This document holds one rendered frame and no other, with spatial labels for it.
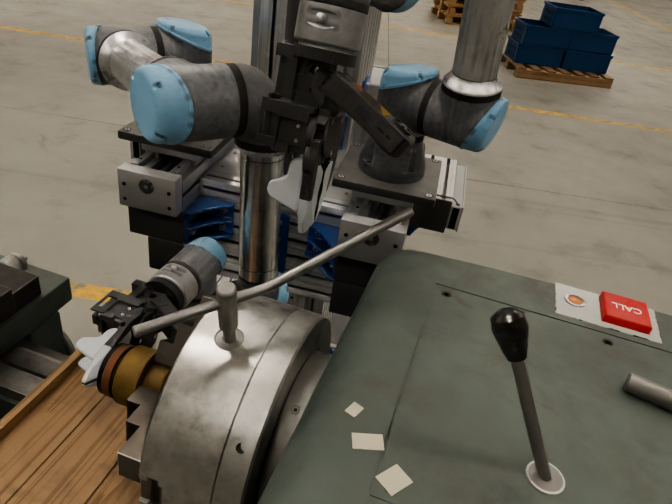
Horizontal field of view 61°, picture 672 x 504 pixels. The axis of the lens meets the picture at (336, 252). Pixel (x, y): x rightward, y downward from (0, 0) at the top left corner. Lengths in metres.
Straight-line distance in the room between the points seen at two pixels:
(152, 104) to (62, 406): 0.54
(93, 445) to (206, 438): 0.41
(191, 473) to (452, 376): 0.30
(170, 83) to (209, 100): 0.06
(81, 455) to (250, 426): 0.45
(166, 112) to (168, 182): 0.41
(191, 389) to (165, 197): 0.70
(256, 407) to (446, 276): 0.33
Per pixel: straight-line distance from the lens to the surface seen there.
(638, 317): 0.85
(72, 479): 1.02
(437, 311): 0.74
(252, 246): 1.06
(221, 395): 0.66
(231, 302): 0.62
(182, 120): 0.89
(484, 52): 1.12
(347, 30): 0.64
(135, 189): 1.32
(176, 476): 0.69
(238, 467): 0.65
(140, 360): 0.83
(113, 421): 1.07
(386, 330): 0.69
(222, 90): 0.90
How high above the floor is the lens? 1.69
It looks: 33 degrees down
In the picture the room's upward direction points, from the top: 9 degrees clockwise
